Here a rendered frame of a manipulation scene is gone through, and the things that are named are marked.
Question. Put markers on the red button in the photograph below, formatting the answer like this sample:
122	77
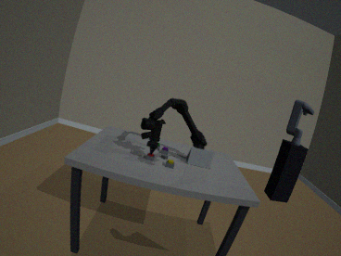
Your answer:
150	157

